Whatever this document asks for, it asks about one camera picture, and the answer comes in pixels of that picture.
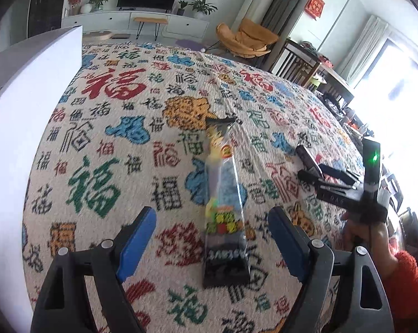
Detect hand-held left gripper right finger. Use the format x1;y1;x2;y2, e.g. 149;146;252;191
267;206;395;333

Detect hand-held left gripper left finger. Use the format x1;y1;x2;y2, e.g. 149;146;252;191
30;206;157;333

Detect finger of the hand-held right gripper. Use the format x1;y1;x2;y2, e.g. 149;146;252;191
295;145;360;185
297;169;364;202

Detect black and clear candy packet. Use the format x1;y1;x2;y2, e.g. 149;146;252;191
202;117;252;289

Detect person's right hand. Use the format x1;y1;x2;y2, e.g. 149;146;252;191
341;211;398;281

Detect wooden dining table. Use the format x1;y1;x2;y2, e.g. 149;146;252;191
313;64;355;105

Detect printed woven blanket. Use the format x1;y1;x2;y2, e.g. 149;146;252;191
22;40;404;333

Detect dark wooden chair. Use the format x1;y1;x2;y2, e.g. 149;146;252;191
269;39;322;85

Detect white sheer curtain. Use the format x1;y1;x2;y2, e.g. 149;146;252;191
337;14;390;84

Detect orange lounge chair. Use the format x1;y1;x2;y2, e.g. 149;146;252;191
216;18;279;58

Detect white box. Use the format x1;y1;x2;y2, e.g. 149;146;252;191
0;26;83;333

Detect grey curtain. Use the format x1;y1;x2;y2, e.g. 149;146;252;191
261;0;315;39

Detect purple floor mat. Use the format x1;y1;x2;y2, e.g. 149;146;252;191
174;40;204;51

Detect large potted plant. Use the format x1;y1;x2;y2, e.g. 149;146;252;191
188;0;218;19

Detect wooden stool with metal legs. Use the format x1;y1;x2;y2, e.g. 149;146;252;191
133;17;168;40

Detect white television cabinet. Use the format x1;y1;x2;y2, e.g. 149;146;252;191
61;9;210;40

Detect dark tall cabinet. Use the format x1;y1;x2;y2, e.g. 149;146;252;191
27;0;69;39

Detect red wall hanging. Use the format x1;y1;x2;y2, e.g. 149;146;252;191
306;0;325;18

